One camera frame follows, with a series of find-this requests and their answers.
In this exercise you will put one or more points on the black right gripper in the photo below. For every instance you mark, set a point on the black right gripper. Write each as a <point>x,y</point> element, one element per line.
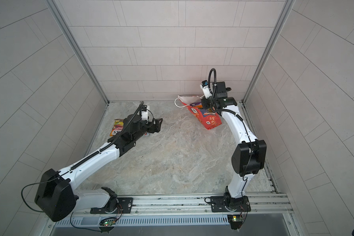
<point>206,104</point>

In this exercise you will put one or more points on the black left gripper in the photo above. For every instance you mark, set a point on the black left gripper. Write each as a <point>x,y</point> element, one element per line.
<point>157,129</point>

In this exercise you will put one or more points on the red paper gift bag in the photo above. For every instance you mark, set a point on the red paper gift bag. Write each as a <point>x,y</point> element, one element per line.
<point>207,118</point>

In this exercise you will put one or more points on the red orange Fox's candy bag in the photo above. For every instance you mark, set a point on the red orange Fox's candy bag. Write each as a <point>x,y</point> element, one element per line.
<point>117,127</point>

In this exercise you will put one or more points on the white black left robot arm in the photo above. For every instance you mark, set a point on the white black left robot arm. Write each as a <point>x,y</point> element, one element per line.
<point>85,171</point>

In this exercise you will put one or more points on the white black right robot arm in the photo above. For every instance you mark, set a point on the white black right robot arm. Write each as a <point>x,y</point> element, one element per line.
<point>249,156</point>

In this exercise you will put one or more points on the purple snack packet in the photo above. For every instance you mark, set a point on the purple snack packet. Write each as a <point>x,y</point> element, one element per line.
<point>197,105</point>

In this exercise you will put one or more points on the left green circuit board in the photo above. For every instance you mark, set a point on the left green circuit board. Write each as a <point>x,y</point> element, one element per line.
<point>108,222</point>

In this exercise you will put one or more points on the green circuit board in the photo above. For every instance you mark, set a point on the green circuit board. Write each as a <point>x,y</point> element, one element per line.
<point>108,222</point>
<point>235,221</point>

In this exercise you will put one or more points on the right green circuit board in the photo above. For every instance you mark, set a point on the right green circuit board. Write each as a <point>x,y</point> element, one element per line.
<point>235,221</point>

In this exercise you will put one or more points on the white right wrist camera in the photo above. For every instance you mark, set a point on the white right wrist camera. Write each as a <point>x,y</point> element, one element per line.
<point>205,87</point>

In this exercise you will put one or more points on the aluminium corner post right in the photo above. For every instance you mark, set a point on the aluminium corner post right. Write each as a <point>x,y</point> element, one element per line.
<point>287,7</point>

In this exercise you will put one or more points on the aluminium corner post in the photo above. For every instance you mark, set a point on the aluminium corner post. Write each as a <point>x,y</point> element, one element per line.
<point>287,7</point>
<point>74,45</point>

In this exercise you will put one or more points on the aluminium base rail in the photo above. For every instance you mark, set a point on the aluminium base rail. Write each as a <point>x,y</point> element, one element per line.
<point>200,204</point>

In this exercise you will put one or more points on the aluminium corner post left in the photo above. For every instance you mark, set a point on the aluminium corner post left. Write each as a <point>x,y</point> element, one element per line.
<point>74,45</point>

